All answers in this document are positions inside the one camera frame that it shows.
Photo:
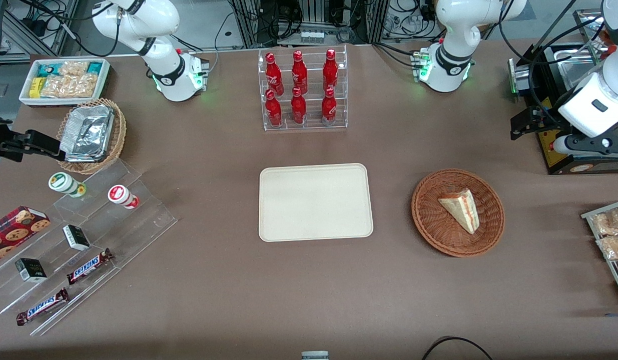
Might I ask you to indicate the round brown wicker basket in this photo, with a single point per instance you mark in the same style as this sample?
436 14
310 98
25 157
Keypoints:
431 220

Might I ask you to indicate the clear bag of snacks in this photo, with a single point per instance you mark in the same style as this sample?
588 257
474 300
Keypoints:
614 247
609 222

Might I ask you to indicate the red lid yogurt cup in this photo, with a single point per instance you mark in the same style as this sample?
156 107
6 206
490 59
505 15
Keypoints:
120 195

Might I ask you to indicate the Snickers bar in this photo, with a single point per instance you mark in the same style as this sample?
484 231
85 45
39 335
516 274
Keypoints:
42 306
88 266

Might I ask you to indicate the small grey device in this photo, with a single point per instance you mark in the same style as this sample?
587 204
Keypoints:
315 355

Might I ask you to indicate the clear acrylic stepped stand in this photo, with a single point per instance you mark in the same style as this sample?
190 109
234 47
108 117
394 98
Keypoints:
118 230

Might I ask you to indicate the white power strip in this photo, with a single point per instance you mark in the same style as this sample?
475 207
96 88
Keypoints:
312 37

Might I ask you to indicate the white rectangular bin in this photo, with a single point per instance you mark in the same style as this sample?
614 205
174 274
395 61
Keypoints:
106 80

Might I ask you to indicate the small clear cracker bag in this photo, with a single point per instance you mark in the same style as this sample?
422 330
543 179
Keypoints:
73 68

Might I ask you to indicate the triangular sandwich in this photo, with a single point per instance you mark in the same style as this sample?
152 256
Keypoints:
461 209

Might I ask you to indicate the grey metal snack tray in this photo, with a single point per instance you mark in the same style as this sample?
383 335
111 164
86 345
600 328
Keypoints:
589 216

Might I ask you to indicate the red cookie box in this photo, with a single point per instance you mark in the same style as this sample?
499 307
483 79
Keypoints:
13 232

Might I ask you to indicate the stacked foil containers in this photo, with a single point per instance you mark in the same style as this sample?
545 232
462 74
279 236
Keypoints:
87 132

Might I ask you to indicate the green lid yogurt cup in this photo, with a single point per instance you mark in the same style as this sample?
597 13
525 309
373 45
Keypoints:
63 182

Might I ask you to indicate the yellow snack pack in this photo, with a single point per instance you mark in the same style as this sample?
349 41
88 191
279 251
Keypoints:
36 87

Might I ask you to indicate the large clear cracker bag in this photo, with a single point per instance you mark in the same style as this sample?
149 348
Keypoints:
71 86

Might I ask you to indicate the red soda bottle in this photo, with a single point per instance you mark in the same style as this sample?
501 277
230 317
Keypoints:
329 108
273 75
330 72
299 74
298 109
273 111

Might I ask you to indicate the small black box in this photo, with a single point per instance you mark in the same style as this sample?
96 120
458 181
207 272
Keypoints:
31 270
76 237

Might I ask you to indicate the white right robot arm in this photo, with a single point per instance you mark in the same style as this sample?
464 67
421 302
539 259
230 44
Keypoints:
163 75

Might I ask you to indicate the aluminium frame rack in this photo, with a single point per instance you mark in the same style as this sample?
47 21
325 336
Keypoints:
268 20

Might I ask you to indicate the beige plastic tray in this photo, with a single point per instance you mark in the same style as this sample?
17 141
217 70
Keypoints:
316 202

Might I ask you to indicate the clear acrylic bottle rack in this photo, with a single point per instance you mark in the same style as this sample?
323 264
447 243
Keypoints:
311 122

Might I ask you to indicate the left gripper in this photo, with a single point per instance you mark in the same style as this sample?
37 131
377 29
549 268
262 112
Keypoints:
548 121

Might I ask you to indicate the teal snack pack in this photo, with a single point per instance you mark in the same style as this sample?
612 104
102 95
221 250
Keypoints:
48 70
95 67

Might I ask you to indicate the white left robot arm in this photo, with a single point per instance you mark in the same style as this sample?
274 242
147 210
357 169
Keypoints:
454 30

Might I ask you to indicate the oval tan wicker basket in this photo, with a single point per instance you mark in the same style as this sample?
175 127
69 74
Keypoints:
118 135

